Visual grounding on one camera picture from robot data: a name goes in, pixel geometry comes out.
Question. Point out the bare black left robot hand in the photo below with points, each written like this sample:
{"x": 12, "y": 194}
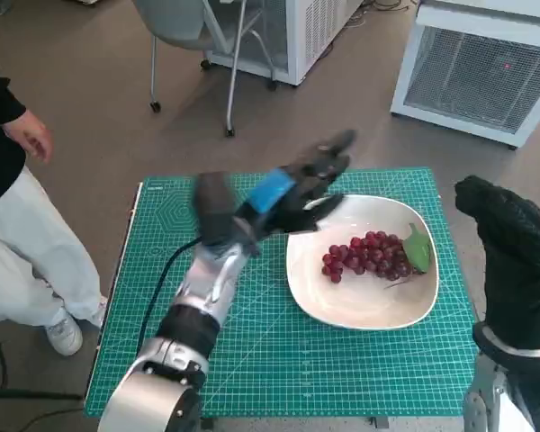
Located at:
{"x": 288, "y": 202}

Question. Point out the person's hand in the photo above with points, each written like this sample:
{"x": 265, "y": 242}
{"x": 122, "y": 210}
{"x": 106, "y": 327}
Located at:
{"x": 31, "y": 135}

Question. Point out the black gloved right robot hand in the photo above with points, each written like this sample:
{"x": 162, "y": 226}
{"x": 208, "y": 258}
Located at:
{"x": 517, "y": 261}

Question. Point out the red toy grapes with leaf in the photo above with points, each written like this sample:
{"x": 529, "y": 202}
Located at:
{"x": 369, "y": 256}

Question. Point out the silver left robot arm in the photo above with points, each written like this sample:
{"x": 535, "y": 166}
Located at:
{"x": 198, "y": 306}

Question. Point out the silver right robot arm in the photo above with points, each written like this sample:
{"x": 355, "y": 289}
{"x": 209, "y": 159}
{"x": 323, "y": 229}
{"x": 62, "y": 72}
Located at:
{"x": 486, "y": 396}

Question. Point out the white square plate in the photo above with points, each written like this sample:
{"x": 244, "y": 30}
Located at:
{"x": 342, "y": 306}

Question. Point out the person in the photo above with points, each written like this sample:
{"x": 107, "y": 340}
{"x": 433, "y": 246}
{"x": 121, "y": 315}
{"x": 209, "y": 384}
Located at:
{"x": 18, "y": 243}

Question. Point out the green cutting mat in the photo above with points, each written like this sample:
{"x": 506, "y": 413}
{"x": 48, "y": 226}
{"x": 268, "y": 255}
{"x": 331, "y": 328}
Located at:
{"x": 297, "y": 369}

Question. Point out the white cabinet with glass door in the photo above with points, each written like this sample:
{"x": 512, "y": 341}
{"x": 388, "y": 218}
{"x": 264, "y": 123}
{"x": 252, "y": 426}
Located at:
{"x": 306, "y": 31}

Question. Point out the grey office chair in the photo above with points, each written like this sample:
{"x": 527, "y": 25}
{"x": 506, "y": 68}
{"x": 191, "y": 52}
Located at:
{"x": 180, "y": 22}

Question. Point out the white cabinet with mesh panel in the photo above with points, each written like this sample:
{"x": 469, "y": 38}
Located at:
{"x": 472, "y": 76}

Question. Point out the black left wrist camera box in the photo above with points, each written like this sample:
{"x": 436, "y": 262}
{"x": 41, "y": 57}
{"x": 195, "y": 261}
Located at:
{"x": 213, "y": 207}

